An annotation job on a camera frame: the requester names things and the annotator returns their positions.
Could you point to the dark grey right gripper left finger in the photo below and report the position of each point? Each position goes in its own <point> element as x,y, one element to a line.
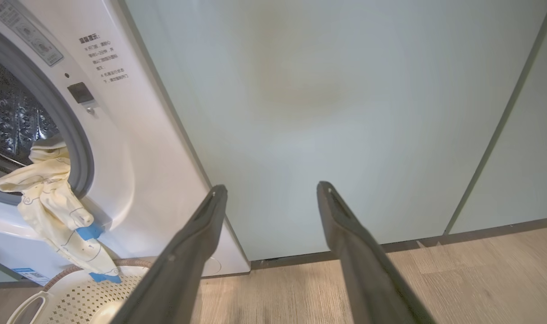
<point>183,270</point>

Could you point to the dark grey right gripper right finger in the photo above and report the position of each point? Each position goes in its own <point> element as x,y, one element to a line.
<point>368,279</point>

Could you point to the pale green cabinet door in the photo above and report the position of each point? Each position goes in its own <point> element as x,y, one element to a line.
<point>345,112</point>
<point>525,157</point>

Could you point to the grey warning sticker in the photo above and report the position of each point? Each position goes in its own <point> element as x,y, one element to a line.
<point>26,31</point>

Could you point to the stainless steel washing machine drum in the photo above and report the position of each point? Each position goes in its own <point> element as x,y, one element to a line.
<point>12,121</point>

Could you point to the blue energy label sticker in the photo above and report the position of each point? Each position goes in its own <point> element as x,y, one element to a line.
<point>30,275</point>

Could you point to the white front-load washing machine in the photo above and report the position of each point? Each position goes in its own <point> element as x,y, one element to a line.
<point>134,180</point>

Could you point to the cream baby garment blue collar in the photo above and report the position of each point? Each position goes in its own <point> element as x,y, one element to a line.
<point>53,202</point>

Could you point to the white perforated basket brown rim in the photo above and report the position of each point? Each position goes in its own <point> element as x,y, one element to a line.
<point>71,301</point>

